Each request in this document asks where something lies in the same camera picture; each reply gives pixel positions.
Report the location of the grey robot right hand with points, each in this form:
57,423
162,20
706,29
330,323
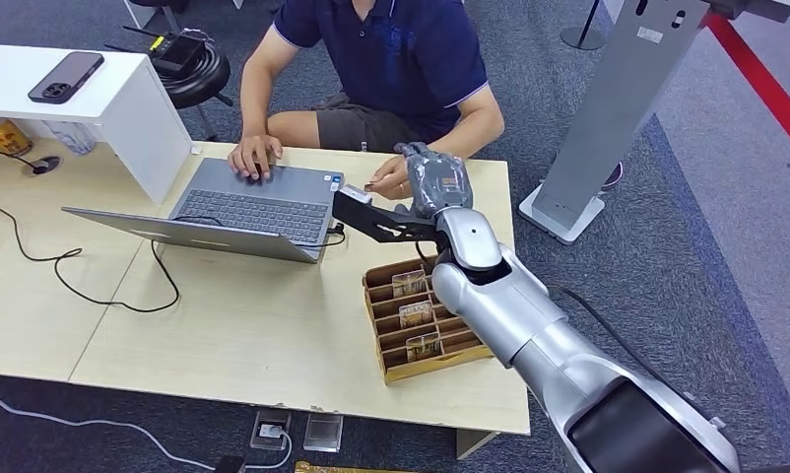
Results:
437,183

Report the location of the person's left hand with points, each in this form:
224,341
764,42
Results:
392,179

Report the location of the person's right hand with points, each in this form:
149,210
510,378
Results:
255,155

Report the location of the person's right forearm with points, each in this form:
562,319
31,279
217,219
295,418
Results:
256,98

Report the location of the person's left forearm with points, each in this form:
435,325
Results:
476,127

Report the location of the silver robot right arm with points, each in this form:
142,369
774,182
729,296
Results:
499,307

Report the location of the person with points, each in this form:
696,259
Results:
395,65

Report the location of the wooden slotted card holder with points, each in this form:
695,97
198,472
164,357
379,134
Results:
395,372

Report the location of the grey laptop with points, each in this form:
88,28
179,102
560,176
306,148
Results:
251,212

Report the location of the black round stool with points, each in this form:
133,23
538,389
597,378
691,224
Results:
202,80

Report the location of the white desk shelf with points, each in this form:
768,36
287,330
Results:
134,124

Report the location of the black radio device with antennas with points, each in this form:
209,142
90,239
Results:
176,52

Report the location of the black round base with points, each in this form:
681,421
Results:
613,175

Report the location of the dark stool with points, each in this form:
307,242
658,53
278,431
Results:
160,2

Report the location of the clear plastic bottle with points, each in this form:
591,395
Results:
74,138

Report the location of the grey kiosk stand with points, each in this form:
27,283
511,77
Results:
620,98

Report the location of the black smartphone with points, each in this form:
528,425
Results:
66,78

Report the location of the yellow drink can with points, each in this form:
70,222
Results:
3,136

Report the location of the empty floor socket box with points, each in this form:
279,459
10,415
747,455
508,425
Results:
322,433

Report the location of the pale desk leg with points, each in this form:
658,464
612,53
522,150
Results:
473,444

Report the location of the floor socket box with plug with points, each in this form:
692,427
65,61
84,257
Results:
269,431

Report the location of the gold patterned object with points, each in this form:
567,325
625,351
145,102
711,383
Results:
336,469

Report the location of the red barrier belt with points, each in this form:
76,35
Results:
760,81

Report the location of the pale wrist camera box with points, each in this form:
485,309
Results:
356,194

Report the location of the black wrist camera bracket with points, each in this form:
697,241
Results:
382,225

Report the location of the black stanchion post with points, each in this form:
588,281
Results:
583,39

